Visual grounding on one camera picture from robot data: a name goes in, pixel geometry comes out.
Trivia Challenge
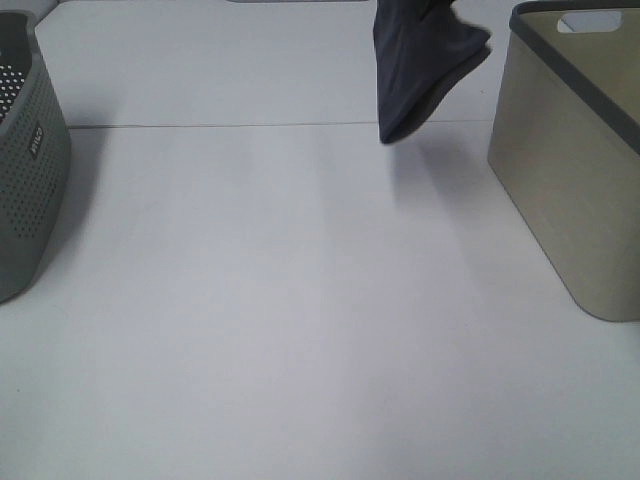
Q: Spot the dark grey towel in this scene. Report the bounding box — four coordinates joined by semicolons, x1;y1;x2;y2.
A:
373;1;491;145

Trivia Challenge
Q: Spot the beige plastic bin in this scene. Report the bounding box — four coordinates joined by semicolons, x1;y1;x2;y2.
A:
488;1;639;322

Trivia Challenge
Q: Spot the grey perforated plastic basket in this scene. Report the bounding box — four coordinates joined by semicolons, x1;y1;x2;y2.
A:
1;10;71;302

